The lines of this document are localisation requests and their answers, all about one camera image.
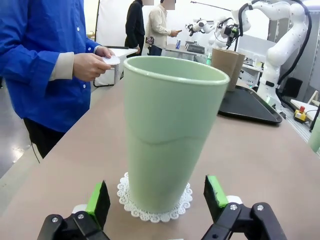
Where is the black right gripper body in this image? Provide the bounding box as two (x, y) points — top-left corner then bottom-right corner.
(223, 23), (238, 43)

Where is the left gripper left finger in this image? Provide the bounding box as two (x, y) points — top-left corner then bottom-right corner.
(37, 179), (111, 240)

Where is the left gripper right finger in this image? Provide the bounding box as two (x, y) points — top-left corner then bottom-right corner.
(201, 174), (288, 240)

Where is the brown plastic cup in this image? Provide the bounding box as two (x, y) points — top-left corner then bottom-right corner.
(211, 48), (240, 93)
(233, 52), (246, 81)

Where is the white lace paper coaster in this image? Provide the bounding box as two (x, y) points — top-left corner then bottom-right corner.
(116, 171), (194, 223)
(101, 55), (122, 66)

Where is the light green plastic cup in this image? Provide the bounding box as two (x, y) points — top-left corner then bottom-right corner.
(123, 55), (231, 215)

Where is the person's left forearm blue sleeve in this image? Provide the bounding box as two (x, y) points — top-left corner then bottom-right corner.
(83, 34), (101, 55)

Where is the person's right forearm blue sleeve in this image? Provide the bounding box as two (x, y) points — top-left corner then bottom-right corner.
(0, 37), (76, 85)

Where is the person's left hand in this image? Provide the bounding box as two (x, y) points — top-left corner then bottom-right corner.
(94, 46), (116, 60)

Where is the person's right hand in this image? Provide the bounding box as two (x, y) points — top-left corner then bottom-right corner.
(73, 52), (113, 83)

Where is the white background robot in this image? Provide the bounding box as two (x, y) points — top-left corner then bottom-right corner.
(184, 15), (227, 49)

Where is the bystander in beige shirt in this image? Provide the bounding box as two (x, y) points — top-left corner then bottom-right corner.
(144, 3), (183, 57)

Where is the black plastic tray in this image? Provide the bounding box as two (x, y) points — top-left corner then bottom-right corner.
(217, 84), (283, 125)

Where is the bystander in black clothes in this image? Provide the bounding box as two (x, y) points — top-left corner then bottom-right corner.
(124, 0), (146, 50)

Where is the yellow emergency stop button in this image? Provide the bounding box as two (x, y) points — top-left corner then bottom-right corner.
(294, 106), (308, 124)

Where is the white backdrop panel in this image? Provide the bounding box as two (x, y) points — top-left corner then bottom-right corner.
(96, 0), (131, 48)

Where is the spare light green cup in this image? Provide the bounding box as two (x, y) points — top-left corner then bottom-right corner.
(307, 121), (320, 154)

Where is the person in blue shirt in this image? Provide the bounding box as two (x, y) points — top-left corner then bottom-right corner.
(0, 0), (102, 159)

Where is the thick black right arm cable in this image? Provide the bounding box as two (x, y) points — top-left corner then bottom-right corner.
(237, 1), (313, 87)

